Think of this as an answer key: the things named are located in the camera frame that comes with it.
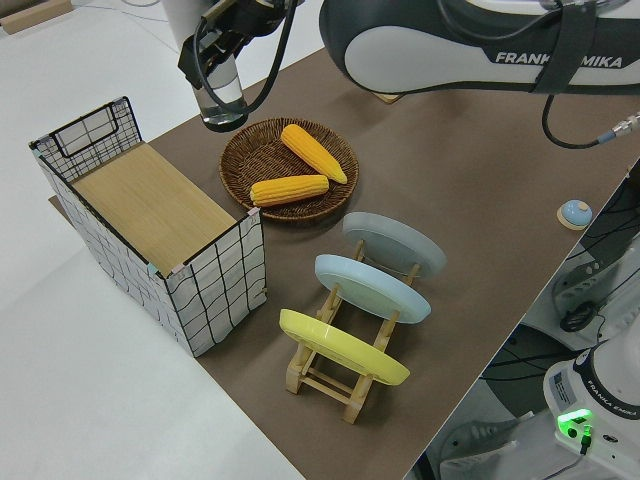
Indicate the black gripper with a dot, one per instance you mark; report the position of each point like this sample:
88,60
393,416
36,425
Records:
250,17

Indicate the white cup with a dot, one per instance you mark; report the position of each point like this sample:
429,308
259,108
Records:
225,95

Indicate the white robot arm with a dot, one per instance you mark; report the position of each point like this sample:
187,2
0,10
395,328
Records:
425,45

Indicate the brown wicker basket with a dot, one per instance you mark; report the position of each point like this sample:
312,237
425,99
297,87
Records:
250,155

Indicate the yellow corn cob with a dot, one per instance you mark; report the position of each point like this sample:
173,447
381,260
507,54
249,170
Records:
290,190
312,152

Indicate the tan wooden board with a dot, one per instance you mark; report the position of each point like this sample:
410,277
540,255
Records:
35,15

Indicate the wooden mug tree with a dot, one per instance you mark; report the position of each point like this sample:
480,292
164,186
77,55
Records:
387,97

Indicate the grey plate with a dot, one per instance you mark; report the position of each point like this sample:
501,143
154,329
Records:
390,245

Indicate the light blue plate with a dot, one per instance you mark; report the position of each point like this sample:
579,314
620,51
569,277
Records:
370,292

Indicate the brown table mat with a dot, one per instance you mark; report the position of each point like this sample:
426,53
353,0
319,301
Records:
475,200

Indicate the yellow plate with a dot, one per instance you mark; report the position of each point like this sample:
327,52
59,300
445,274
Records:
340,350

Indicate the wooden plate rack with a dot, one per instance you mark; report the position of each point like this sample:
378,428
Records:
356,405

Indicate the blue service bell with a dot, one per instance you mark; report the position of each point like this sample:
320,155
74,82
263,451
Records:
575,212

